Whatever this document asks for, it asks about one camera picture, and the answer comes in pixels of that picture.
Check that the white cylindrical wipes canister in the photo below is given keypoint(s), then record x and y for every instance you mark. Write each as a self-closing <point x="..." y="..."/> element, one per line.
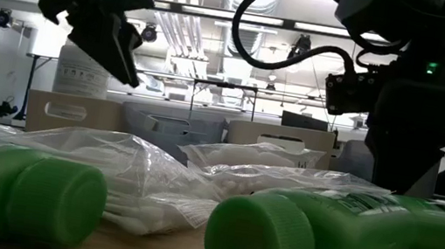
<point x="79" y="74"/>

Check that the long ceiling light strip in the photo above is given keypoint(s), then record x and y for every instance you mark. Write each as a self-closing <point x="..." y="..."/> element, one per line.
<point x="221" y="14"/>

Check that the black ceiling spotlight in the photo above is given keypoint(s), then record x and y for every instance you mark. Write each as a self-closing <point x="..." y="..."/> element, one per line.
<point x="300" y="48"/>
<point x="149" y="33"/>
<point x="3" y="18"/>

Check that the clear bag of cotton swabs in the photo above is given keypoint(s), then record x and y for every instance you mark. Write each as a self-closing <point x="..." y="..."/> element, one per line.
<point x="132" y="168"/>

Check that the white plastic bin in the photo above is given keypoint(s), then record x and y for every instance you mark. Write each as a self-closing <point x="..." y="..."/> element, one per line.
<point x="282" y="140"/>

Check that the dark translucent plastic bin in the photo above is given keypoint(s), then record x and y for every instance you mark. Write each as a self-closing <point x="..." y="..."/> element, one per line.
<point x="352" y="159"/>
<point x="173" y="128"/>

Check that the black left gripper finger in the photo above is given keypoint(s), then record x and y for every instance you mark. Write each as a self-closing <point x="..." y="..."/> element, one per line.
<point x="106" y="47"/>
<point x="131" y="40"/>

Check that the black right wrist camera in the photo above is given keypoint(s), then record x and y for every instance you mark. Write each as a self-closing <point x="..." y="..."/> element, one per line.
<point x="351" y="93"/>

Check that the black computer monitor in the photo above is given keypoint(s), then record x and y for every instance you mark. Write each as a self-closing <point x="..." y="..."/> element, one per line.
<point x="304" y="122"/>

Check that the black metal stand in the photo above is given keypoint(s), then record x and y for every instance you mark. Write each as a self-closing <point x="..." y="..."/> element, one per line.
<point x="30" y="82"/>

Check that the pale translucent plastic bin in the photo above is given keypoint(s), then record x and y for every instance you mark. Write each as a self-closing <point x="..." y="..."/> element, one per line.
<point x="74" y="113"/>

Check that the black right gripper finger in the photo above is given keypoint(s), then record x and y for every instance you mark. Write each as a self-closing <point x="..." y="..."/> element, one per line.
<point x="384" y="166"/>
<point x="419" y="165"/>

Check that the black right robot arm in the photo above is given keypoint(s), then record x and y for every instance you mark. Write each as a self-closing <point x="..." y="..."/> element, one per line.
<point x="419" y="21"/>

